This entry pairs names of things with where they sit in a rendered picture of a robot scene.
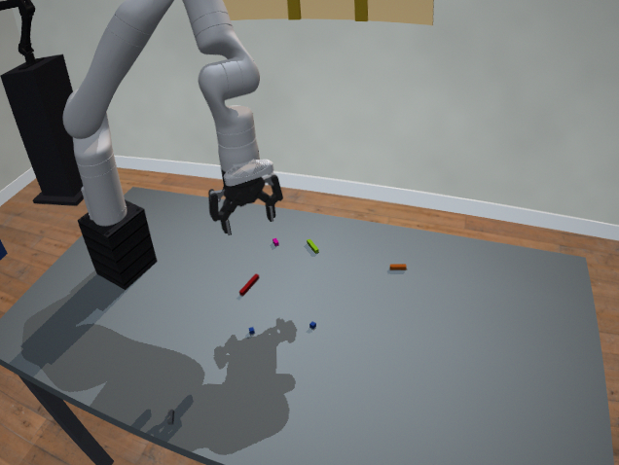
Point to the lime green rod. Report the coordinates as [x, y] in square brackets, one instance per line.
[312, 246]

